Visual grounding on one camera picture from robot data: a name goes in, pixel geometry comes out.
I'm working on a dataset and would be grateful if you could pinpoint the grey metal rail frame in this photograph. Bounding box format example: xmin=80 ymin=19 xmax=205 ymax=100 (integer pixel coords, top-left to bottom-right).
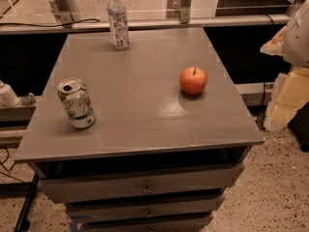
xmin=0 ymin=0 xmax=304 ymax=34

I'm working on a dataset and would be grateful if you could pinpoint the black cable on floor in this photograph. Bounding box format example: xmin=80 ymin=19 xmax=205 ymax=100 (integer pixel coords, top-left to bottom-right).
xmin=0 ymin=146 xmax=27 ymax=184

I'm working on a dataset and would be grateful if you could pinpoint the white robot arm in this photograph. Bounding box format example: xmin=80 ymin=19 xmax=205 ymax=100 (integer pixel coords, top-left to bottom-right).
xmin=260 ymin=0 xmax=309 ymax=131

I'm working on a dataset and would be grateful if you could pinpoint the black cable on rail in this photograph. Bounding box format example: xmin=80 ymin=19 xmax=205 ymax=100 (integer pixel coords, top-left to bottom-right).
xmin=0 ymin=17 xmax=101 ymax=28

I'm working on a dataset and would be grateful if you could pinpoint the bottom grey drawer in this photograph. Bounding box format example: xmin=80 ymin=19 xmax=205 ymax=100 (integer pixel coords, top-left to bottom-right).
xmin=84 ymin=213 xmax=212 ymax=232

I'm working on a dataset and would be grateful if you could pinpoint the top grey drawer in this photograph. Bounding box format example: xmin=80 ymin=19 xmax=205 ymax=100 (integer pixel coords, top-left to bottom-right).
xmin=38 ymin=163 xmax=244 ymax=203

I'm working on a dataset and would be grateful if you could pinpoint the red apple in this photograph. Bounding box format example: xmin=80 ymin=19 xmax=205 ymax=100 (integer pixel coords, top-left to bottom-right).
xmin=180 ymin=67 xmax=208 ymax=96

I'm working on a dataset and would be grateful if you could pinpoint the grey drawer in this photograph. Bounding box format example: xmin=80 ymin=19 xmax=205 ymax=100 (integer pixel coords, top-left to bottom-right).
xmin=38 ymin=163 xmax=244 ymax=203
xmin=84 ymin=213 xmax=212 ymax=232
xmin=67 ymin=195 xmax=224 ymax=223

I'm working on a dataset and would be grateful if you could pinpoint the black stand leg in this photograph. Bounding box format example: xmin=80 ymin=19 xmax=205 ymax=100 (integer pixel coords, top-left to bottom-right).
xmin=14 ymin=174 xmax=40 ymax=232

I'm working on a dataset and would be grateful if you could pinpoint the white cylinder at left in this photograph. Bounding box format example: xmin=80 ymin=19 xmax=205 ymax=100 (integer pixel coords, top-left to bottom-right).
xmin=0 ymin=80 xmax=20 ymax=107

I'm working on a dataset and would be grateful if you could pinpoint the white green soda can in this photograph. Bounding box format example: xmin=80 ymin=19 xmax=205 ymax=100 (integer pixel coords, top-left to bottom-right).
xmin=58 ymin=77 xmax=96 ymax=129

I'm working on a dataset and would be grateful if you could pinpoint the grey drawer cabinet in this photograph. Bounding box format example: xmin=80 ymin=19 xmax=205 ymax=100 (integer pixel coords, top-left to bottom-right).
xmin=13 ymin=27 xmax=266 ymax=232

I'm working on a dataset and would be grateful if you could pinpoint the clear plastic water bottle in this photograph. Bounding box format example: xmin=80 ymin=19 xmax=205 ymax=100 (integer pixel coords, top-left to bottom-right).
xmin=107 ymin=0 xmax=129 ymax=50

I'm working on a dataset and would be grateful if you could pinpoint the middle grey drawer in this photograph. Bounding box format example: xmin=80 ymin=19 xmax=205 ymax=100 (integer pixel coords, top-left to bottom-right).
xmin=67 ymin=195 xmax=224 ymax=223

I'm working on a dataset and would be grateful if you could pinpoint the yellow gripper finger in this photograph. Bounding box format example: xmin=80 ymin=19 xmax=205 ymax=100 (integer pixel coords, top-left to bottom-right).
xmin=264 ymin=67 xmax=309 ymax=131
xmin=260 ymin=27 xmax=286 ymax=56

